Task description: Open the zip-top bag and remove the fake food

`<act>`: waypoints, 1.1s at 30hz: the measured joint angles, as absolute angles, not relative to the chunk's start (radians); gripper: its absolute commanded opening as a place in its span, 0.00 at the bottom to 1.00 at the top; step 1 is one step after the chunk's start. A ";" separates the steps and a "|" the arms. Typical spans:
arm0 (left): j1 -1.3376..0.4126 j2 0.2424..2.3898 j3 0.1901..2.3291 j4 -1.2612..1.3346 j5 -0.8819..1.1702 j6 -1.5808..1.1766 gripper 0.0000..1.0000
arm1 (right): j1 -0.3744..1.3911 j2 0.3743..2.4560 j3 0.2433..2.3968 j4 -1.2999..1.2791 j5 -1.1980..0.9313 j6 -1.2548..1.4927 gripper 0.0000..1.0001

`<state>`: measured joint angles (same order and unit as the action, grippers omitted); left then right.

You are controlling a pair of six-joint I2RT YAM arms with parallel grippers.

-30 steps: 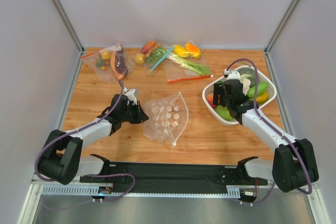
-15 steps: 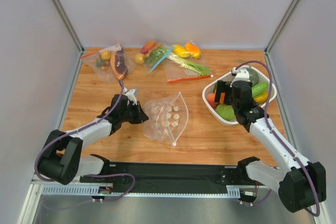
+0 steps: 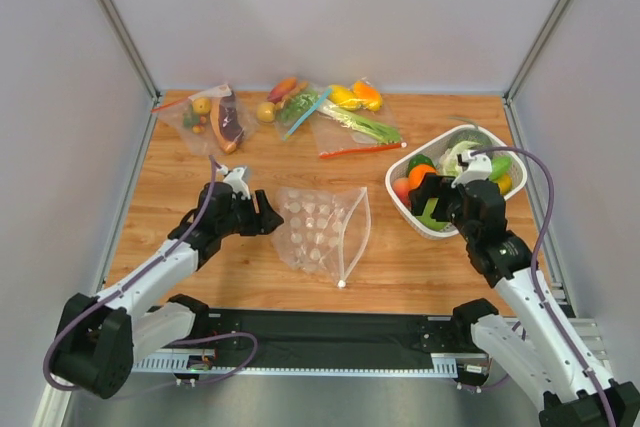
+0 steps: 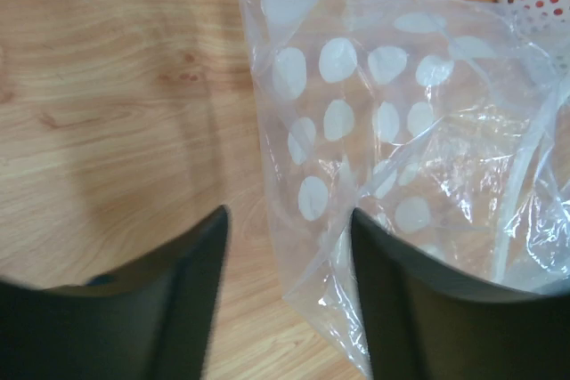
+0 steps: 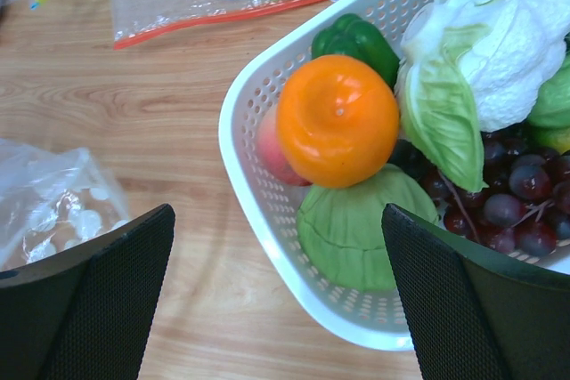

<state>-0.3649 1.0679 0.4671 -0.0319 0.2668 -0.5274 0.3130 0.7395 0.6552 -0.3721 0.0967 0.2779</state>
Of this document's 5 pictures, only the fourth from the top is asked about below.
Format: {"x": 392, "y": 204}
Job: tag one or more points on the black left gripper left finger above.
{"x": 150, "y": 318}

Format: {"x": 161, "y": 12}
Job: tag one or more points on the clear white-zip bag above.
{"x": 447, "y": 121}

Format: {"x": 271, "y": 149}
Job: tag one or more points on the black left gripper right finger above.
{"x": 423, "y": 319}

